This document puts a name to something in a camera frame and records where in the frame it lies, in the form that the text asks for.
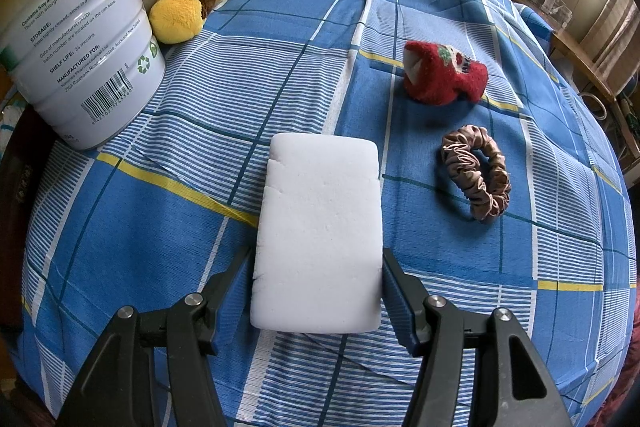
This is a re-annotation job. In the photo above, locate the brown satin scrunchie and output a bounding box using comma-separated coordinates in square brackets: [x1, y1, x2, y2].
[440, 125, 512, 224]

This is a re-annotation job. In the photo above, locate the red plush toy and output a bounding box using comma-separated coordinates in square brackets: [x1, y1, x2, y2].
[402, 40, 488, 106]

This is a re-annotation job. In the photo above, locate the white metal milk powder can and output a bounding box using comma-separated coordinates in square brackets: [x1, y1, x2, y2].
[0, 0, 167, 151]

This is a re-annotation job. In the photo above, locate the dark brown box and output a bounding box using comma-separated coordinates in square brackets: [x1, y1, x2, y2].
[0, 97, 48, 408]

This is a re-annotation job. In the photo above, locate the blue checked bedsheet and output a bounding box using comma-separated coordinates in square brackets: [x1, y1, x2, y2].
[17, 0, 636, 427]

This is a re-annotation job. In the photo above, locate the white sponge block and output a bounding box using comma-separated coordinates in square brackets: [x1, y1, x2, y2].
[250, 132, 385, 335]

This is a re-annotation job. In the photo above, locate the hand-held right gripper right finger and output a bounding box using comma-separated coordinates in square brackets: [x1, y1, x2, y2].
[382, 247, 573, 427]

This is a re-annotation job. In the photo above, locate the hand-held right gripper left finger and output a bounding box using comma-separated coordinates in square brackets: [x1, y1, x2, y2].
[55, 244, 253, 427]

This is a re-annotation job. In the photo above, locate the wooden side desk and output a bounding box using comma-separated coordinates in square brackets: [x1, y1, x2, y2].
[492, 0, 640, 132]

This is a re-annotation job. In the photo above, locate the beige curtain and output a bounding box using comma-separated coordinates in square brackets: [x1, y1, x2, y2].
[575, 0, 640, 75]

